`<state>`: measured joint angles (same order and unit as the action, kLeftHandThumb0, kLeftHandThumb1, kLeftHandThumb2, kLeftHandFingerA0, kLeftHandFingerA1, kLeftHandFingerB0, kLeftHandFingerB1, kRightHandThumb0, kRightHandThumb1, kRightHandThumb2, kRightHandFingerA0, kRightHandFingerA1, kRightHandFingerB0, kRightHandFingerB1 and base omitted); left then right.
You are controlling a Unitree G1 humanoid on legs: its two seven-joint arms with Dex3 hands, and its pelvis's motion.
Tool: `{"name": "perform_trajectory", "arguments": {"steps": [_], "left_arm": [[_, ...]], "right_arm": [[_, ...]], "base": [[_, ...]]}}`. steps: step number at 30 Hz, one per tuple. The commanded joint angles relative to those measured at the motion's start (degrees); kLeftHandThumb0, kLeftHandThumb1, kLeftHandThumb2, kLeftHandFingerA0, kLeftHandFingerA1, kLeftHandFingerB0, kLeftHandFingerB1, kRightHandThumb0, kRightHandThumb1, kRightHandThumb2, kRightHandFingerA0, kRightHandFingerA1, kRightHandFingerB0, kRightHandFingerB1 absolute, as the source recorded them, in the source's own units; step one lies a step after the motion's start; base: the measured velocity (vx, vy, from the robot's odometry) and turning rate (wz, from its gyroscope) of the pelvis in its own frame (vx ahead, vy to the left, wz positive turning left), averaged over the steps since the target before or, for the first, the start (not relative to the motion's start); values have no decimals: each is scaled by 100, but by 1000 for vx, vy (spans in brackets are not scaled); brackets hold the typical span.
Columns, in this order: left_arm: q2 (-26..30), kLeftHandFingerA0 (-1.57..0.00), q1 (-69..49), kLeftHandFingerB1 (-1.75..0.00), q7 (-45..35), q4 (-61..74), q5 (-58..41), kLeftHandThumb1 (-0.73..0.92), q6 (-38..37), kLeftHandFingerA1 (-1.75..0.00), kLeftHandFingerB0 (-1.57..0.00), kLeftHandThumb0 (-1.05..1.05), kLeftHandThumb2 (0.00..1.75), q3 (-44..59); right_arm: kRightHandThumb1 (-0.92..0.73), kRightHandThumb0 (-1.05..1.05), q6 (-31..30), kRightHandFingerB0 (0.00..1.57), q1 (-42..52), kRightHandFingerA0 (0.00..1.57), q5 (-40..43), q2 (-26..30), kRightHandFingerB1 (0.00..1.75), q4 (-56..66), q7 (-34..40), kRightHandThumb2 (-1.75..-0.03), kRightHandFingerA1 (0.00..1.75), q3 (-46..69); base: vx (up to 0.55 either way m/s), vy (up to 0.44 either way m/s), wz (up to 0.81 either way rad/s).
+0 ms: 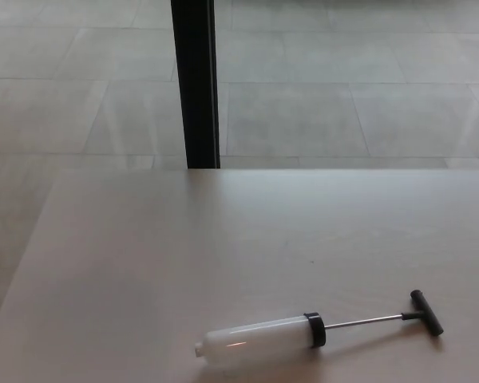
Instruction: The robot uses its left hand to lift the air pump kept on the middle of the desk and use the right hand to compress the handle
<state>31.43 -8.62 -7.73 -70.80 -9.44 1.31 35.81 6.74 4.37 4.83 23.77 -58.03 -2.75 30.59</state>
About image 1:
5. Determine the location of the black vertical door frame post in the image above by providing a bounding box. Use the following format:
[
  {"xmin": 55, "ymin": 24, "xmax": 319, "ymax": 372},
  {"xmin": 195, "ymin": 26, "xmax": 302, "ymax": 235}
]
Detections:
[{"xmin": 169, "ymin": 0, "xmax": 222, "ymax": 170}]

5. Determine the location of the white air pump black handle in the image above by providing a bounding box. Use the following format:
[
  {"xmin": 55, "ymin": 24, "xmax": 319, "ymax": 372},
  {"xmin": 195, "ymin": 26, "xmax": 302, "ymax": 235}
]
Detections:
[{"xmin": 194, "ymin": 289, "xmax": 445, "ymax": 361}]

